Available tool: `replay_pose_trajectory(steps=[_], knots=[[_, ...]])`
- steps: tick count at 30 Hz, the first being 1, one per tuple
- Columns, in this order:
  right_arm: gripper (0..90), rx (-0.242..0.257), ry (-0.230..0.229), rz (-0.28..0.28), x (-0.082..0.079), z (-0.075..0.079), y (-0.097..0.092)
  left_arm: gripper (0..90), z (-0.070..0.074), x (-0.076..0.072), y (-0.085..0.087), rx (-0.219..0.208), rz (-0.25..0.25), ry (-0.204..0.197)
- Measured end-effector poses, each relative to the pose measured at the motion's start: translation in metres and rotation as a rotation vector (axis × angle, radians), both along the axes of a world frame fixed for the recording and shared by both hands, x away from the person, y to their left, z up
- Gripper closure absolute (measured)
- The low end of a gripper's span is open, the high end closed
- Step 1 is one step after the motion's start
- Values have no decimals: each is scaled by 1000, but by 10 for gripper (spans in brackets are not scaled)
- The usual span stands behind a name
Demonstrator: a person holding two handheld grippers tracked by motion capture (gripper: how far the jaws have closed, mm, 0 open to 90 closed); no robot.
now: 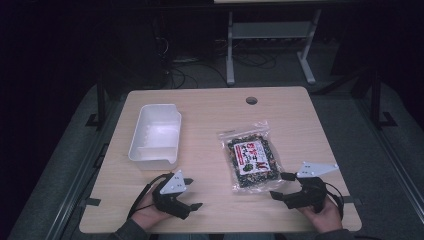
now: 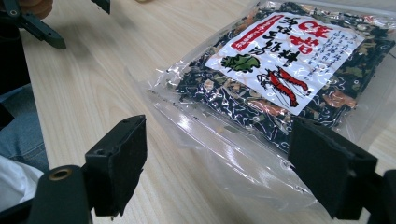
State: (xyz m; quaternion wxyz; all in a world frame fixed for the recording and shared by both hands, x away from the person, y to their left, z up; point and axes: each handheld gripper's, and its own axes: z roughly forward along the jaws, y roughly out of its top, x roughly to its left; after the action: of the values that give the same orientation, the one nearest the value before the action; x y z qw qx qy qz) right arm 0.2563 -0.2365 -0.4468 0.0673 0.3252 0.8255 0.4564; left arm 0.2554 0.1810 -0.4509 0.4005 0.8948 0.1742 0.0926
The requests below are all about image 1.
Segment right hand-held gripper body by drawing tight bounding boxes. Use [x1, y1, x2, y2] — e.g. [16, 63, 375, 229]
[283, 161, 340, 214]

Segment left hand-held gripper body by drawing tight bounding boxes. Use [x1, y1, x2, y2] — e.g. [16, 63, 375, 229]
[151, 169, 193, 221]

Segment person's right hand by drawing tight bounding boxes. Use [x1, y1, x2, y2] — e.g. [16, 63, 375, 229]
[297, 196, 344, 234]

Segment person's left hand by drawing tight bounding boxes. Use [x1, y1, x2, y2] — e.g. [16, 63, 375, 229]
[131, 189, 175, 232]

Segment clear bag of dried food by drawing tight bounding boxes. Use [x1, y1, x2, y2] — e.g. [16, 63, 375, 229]
[217, 120, 287, 194]

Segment white plastic container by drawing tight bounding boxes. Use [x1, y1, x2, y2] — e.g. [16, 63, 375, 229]
[127, 103, 183, 171]

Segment black metal stand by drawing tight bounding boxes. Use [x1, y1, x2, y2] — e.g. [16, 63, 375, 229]
[85, 74, 108, 131]
[369, 69, 399, 130]

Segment white metal stand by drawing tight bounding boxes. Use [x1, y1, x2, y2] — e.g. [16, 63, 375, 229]
[225, 8, 323, 87]

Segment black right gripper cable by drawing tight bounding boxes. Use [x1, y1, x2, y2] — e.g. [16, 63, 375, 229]
[324, 181, 346, 220]

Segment aluminium rail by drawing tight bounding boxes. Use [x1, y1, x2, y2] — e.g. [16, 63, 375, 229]
[42, 99, 118, 240]
[353, 98, 424, 216]

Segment black floor cables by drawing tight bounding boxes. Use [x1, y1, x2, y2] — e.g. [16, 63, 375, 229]
[165, 49, 278, 90]

